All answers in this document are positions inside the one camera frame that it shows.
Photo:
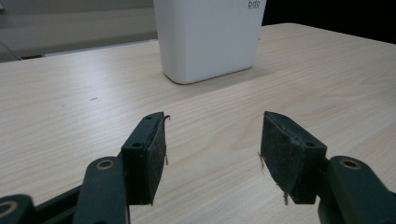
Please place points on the white plastic holder cup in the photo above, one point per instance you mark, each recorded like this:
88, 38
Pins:
208, 40

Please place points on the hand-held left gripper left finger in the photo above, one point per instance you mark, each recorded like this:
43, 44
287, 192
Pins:
140, 161

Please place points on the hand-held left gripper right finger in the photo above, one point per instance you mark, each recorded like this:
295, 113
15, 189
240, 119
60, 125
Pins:
289, 161

